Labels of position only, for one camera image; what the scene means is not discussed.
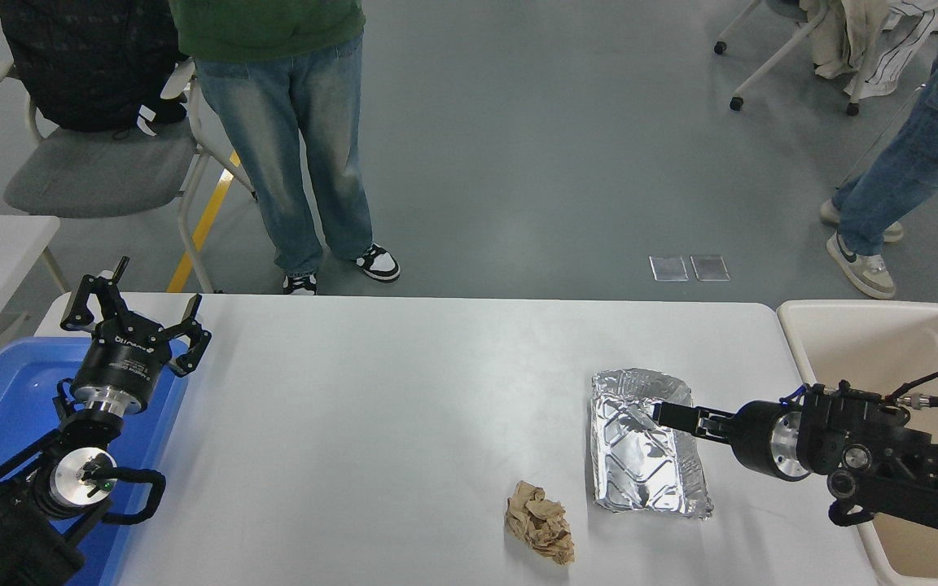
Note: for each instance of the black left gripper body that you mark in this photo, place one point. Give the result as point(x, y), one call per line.
point(123, 362)

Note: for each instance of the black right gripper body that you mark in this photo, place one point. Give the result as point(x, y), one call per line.
point(758, 439)

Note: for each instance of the silver foil tray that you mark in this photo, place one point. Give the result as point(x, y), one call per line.
point(632, 464)

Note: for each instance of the tan paper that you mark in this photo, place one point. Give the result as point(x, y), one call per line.
point(538, 521)

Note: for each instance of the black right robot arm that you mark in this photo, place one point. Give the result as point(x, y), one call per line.
point(909, 488)

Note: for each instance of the blue plastic tray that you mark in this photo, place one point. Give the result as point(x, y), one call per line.
point(13, 399)

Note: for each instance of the metal floor plate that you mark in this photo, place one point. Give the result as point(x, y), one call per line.
point(710, 268)
point(668, 268)

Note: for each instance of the large pale plastic bin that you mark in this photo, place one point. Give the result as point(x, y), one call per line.
point(884, 342)

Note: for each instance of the person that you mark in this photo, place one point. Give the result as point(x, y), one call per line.
point(925, 138)
point(290, 122)

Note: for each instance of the black quilted jacket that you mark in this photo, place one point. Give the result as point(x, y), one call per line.
point(86, 57)

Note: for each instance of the white-legged wheeled chair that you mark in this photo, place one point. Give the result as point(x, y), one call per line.
point(735, 103)

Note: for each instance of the pale draped garment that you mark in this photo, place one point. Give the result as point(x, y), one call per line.
point(843, 32)

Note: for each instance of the grey padded chair white frame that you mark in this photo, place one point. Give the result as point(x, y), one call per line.
point(94, 175)

